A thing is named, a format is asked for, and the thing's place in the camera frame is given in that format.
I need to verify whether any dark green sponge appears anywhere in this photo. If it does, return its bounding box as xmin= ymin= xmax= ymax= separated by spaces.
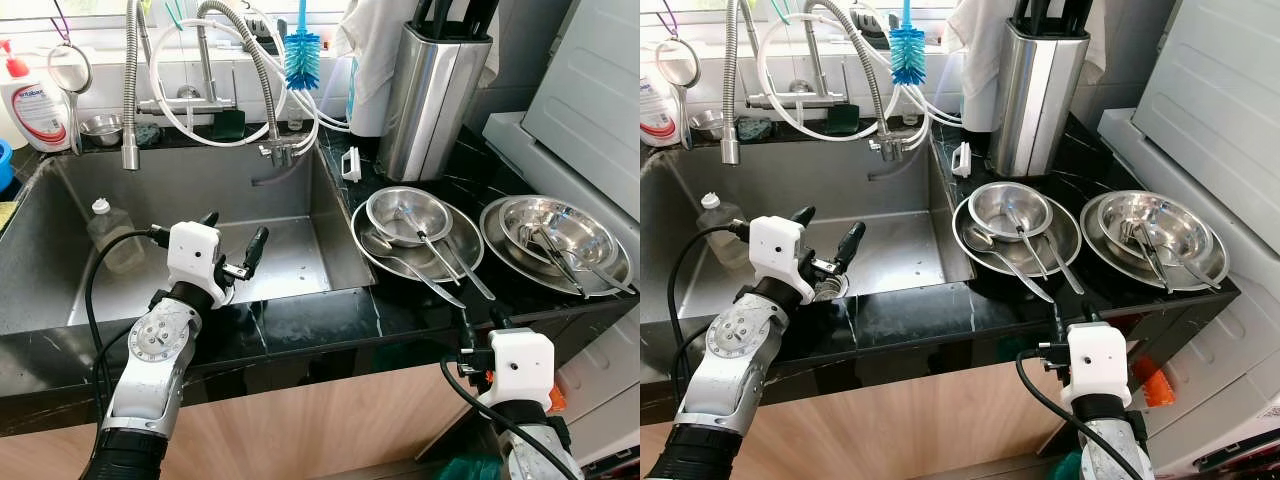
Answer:
xmin=825 ymin=100 xmax=863 ymax=136
xmin=208 ymin=108 xmax=248 ymax=141

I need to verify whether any steel spoon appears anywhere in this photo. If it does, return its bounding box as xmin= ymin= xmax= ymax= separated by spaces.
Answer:
xmin=962 ymin=225 xmax=1056 ymax=304
xmin=395 ymin=208 xmax=464 ymax=288
xmin=1140 ymin=225 xmax=1226 ymax=293
xmin=540 ymin=228 xmax=641 ymax=298
xmin=432 ymin=228 xmax=497 ymax=302
xmin=1005 ymin=205 xmax=1051 ymax=281
xmin=515 ymin=225 xmax=586 ymax=298
xmin=1120 ymin=220 xmax=1171 ymax=293
xmin=360 ymin=230 xmax=469 ymax=310
xmin=1035 ymin=230 xmax=1086 ymax=296

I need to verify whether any small steel bowl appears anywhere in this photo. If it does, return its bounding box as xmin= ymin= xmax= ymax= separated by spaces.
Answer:
xmin=365 ymin=186 xmax=453 ymax=247
xmin=967 ymin=181 xmax=1053 ymax=242

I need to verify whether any steel plate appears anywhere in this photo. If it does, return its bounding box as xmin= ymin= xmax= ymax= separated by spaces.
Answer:
xmin=952 ymin=188 xmax=1083 ymax=278
xmin=1080 ymin=190 xmax=1231 ymax=293
xmin=479 ymin=195 xmax=634 ymax=298
xmin=351 ymin=192 xmax=486 ymax=283

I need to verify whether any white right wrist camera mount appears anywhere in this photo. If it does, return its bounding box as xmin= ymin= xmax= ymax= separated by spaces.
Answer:
xmin=487 ymin=328 xmax=556 ymax=409
xmin=1062 ymin=322 xmax=1133 ymax=411

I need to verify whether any white water hose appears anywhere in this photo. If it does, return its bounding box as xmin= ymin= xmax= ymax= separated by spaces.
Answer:
xmin=148 ymin=15 xmax=353 ymax=151
xmin=757 ymin=10 xmax=963 ymax=141

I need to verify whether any stainless steel sink basin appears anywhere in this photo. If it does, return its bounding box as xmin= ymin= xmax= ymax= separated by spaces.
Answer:
xmin=640 ymin=140 xmax=979 ymax=331
xmin=0 ymin=140 xmax=379 ymax=336

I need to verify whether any teal plastic bag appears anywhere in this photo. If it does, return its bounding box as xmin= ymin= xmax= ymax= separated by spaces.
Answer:
xmin=1045 ymin=450 xmax=1086 ymax=480
xmin=435 ymin=455 xmax=506 ymax=480

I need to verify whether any steel spring faucet spout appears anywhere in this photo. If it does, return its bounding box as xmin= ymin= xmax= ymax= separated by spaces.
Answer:
xmin=727 ymin=0 xmax=749 ymax=166
xmin=120 ymin=0 xmax=142 ymax=171

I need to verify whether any light wooden cabinet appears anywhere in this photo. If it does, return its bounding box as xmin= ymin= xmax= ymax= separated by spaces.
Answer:
xmin=0 ymin=360 xmax=501 ymax=480
xmin=640 ymin=360 xmax=1111 ymax=480

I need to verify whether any steel knife block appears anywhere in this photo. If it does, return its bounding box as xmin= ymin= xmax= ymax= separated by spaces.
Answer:
xmin=988 ymin=0 xmax=1091 ymax=179
xmin=376 ymin=0 xmax=498 ymax=183

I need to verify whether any white washing machine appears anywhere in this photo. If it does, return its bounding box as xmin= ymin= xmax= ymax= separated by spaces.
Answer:
xmin=1097 ymin=0 xmax=1280 ymax=476
xmin=483 ymin=0 xmax=641 ymax=476

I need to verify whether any white dish soap bottle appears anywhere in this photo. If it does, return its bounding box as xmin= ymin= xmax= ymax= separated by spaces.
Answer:
xmin=640 ymin=70 xmax=683 ymax=149
xmin=0 ymin=40 xmax=73 ymax=153

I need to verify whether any steel mesh strainer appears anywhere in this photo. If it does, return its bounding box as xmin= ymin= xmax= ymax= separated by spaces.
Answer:
xmin=47 ymin=40 xmax=93 ymax=156
xmin=655 ymin=38 xmax=698 ymax=151

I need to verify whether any blue bottle brush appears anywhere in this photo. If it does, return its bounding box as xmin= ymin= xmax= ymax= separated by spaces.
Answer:
xmin=889 ymin=0 xmax=928 ymax=86
xmin=283 ymin=0 xmax=323 ymax=93

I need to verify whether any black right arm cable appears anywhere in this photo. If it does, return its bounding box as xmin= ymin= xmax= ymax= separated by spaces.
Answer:
xmin=1015 ymin=345 xmax=1146 ymax=480
xmin=440 ymin=345 xmax=581 ymax=480

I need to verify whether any white towel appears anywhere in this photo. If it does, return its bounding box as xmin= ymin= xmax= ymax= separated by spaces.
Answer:
xmin=333 ymin=0 xmax=501 ymax=138
xmin=945 ymin=0 xmax=1106 ymax=131

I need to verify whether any clear plastic bottle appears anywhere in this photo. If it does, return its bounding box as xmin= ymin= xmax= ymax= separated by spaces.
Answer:
xmin=87 ymin=198 xmax=147 ymax=275
xmin=697 ymin=193 xmax=751 ymax=266

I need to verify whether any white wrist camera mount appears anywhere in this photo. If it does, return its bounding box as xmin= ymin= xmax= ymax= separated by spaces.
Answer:
xmin=487 ymin=328 xmax=556 ymax=409
xmin=748 ymin=215 xmax=816 ymax=306
xmin=166 ymin=222 xmax=223 ymax=309
xmin=1062 ymin=322 xmax=1133 ymax=411

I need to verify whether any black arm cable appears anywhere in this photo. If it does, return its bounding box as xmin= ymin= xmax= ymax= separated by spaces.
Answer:
xmin=665 ymin=222 xmax=753 ymax=401
xmin=84 ymin=224 xmax=171 ymax=401
xmin=440 ymin=345 xmax=581 ymax=480
xmin=1015 ymin=345 xmax=1146 ymax=480

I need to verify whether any large steel bowl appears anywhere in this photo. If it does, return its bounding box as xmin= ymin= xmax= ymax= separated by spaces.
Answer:
xmin=498 ymin=195 xmax=618 ymax=271
xmin=1096 ymin=190 xmax=1214 ymax=266

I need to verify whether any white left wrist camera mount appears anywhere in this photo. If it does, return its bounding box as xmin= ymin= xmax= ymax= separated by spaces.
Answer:
xmin=166 ymin=222 xmax=223 ymax=309
xmin=748 ymin=215 xmax=816 ymax=306

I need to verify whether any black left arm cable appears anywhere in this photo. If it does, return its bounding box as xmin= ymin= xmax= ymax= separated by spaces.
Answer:
xmin=84 ymin=224 xmax=171 ymax=401
xmin=665 ymin=222 xmax=753 ymax=401

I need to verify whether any small steel cup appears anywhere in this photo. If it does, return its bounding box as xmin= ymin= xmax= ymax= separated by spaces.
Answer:
xmin=80 ymin=113 xmax=123 ymax=147
xmin=688 ymin=110 xmax=729 ymax=141

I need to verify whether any steel faucet with curved hose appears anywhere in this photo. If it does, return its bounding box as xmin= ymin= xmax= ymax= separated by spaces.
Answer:
xmin=745 ymin=0 xmax=911 ymax=163
xmin=137 ymin=0 xmax=301 ymax=169

